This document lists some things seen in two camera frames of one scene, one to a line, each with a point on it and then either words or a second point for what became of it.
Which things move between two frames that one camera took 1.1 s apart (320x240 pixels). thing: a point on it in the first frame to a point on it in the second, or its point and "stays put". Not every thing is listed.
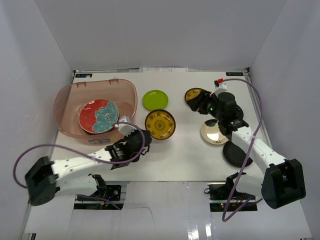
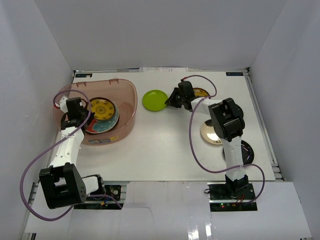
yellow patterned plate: x=161 y=123 to x=103 y=108
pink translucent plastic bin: x=69 y=99 stays put
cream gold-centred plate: x=210 y=132 stays put
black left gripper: x=144 y=140 to x=83 y=116
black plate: x=239 y=113 stays put
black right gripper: x=200 y=101 to x=171 y=101
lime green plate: x=155 y=99 stays put
